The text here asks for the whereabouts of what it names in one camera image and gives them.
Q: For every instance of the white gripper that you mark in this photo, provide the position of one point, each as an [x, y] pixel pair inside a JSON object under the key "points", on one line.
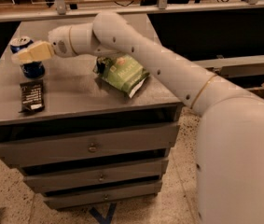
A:
{"points": [[60, 42]]}

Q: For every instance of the blue pepsi can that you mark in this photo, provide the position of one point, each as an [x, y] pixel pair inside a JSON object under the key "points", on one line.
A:
{"points": [[30, 70]]}

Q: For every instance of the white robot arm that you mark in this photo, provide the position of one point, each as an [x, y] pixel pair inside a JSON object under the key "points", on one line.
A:
{"points": [[230, 137]]}

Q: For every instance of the grey metal railing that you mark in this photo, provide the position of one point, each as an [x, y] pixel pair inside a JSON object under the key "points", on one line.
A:
{"points": [[30, 10]]}

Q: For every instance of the green chip bag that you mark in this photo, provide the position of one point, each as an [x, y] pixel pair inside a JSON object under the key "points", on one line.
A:
{"points": [[121, 72]]}

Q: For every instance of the grey drawer cabinet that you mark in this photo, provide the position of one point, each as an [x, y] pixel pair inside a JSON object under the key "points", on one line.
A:
{"points": [[77, 101]]}

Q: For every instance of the top grey drawer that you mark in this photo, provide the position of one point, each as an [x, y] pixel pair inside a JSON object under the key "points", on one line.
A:
{"points": [[81, 146]]}

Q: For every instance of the grey drawer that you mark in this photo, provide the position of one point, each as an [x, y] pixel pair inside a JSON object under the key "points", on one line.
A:
{"points": [[81, 146], [103, 195], [98, 175]]}

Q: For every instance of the middle grey drawer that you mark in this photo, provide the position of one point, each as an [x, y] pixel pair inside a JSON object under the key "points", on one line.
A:
{"points": [[98, 175]]}

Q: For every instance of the bottom grey drawer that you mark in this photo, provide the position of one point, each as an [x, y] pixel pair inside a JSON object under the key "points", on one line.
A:
{"points": [[103, 195]]}

